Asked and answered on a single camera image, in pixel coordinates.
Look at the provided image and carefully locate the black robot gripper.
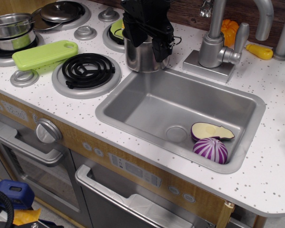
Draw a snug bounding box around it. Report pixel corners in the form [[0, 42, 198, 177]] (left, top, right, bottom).
[[121, 0, 175, 62]]

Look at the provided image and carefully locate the tall steel pot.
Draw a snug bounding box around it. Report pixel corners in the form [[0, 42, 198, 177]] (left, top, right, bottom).
[[123, 30, 170, 73]]

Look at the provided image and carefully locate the grey toy sink basin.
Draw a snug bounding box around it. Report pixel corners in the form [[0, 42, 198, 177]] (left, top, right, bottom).
[[95, 69, 266, 174]]

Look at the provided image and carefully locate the steel pot lid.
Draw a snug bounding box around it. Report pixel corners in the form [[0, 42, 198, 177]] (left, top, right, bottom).
[[40, 1, 79, 23]]

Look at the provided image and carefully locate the steel pot with green inside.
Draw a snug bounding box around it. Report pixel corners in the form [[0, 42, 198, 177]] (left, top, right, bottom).
[[0, 13, 36, 51]]

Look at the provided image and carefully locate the green plate on burner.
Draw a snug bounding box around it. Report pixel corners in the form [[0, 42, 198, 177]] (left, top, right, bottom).
[[109, 19, 124, 40]]

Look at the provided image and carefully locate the grey stove knob back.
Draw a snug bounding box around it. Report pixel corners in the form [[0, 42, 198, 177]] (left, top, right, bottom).
[[98, 7, 120, 22]]

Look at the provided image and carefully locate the grey stove knob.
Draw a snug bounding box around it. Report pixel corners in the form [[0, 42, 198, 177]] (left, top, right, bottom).
[[74, 26, 97, 41], [98, 7, 120, 22], [10, 70, 39, 87]]

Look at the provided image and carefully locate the grey stove knob middle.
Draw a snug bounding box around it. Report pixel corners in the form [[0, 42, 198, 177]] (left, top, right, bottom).
[[74, 26, 97, 41]]

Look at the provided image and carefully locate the grey toy faucet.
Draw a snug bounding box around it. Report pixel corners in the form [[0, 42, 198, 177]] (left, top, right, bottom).
[[182, 0, 275, 84]]

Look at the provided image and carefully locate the black coil burner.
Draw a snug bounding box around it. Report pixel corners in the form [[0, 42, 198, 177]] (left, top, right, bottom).
[[61, 53, 117, 89]]

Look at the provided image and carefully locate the yellow toy bell pepper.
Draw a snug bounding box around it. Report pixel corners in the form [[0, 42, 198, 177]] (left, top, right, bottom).
[[221, 19, 239, 47]]

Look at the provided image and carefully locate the green plastic cutting board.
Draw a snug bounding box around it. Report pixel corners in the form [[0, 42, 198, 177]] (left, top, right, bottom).
[[12, 40, 78, 71]]

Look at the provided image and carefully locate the purple eggplant half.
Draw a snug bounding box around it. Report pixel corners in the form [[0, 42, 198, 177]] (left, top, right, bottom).
[[191, 122, 235, 141]]

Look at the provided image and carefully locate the yellow toy corn piece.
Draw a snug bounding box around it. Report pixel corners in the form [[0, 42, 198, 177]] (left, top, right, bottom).
[[246, 44, 273, 60]]

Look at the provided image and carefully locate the purple striped onion half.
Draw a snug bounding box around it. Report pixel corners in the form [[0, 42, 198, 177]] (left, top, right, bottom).
[[193, 138, 228, 164]]

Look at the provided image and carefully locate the grey stove knob front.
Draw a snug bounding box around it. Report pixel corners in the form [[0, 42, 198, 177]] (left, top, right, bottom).
[[10, 70, 39, 87]]

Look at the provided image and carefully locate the silver oven dial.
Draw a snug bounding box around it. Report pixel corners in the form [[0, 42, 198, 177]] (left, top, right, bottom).
[[35, 118, 63, 144]]

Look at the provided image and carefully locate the yellow cloth on floor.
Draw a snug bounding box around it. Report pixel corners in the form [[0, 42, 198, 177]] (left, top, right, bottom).
[[13, 208, 41, 226]]

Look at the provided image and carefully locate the grey dishwasher door handle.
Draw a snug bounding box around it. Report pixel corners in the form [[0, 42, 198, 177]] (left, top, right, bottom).
[[75, 164, 217, 228]]

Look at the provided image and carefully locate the grey oven door handle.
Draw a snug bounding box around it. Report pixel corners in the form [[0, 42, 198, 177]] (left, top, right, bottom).
[[0, 121, 64, 167]]

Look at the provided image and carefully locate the blue device with black cable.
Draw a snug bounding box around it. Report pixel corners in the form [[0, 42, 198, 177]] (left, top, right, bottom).
[[0, 179, 36, 228]]

